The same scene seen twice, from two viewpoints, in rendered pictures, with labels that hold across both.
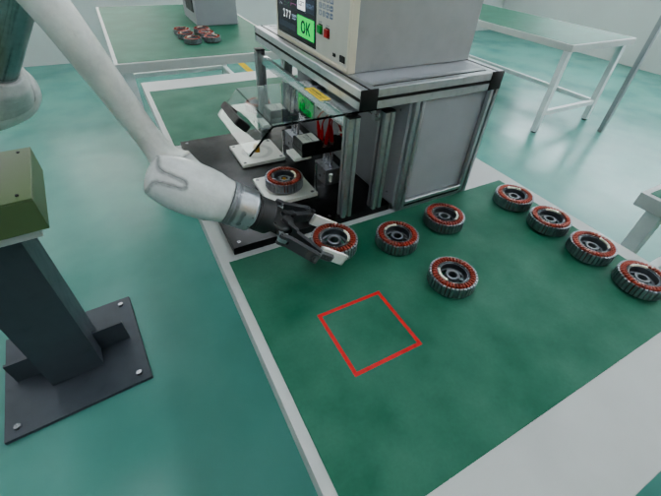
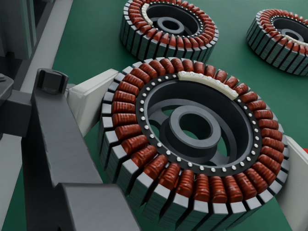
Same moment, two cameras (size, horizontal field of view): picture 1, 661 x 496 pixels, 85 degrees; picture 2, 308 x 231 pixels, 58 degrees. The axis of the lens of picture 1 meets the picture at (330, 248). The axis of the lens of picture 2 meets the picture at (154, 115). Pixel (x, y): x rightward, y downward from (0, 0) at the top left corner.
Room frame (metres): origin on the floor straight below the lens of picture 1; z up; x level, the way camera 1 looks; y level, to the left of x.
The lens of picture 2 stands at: (0.66, 0.11, 0.94)
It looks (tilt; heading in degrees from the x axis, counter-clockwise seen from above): 47 degrees down; 283
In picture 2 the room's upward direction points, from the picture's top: 20 degrees clockwise
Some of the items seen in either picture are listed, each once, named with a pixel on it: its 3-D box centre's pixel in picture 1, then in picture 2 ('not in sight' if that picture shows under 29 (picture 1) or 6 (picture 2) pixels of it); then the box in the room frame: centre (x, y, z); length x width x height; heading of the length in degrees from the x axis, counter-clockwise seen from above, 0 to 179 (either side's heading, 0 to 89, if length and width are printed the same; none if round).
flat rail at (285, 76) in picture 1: (296, 85); not in sight; (1.10, 0.13, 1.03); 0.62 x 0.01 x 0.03; 31
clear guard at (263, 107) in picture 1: (296, 111); not in sight; (0.88, 0.10, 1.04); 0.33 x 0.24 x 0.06; 121
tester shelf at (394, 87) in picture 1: (363, 53); not in sight; (1.21, -0.06, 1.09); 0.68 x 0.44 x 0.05; 31
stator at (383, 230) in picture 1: (396, 237); (168, 30); (0.74, -0.17, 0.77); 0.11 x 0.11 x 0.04
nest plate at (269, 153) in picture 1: (257, 153); not in sight; (1.15, 0.27, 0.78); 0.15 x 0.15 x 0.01; 31
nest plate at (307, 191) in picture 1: (284, 187); not in sight; (0.94, 0.15, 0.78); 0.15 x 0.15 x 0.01; 31
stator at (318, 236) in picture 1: (333, 241); (191, 133); (0.66, -0.01, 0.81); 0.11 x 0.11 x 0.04
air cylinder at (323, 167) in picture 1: (327, 170); not in sight; (1.02, 0.03, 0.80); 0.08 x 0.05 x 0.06; 31
